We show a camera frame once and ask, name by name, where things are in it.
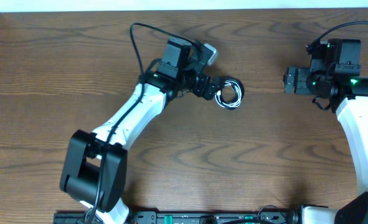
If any smooth black usb cable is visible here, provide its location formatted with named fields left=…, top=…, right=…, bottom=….
left=215, top=76, right=245, bottom=111

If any white usb cable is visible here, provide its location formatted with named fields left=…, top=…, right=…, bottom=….
left=215, top=79, right=243, bottom=110

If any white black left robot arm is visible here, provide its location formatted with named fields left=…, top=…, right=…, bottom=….
left=60, top=38, right=223, bottom=223

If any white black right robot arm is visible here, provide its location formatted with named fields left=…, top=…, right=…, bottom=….
left=283, top=39, right=368, bottom=223

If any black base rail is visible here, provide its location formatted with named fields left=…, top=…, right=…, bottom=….
left=53, top=210, right=300, bottom=224

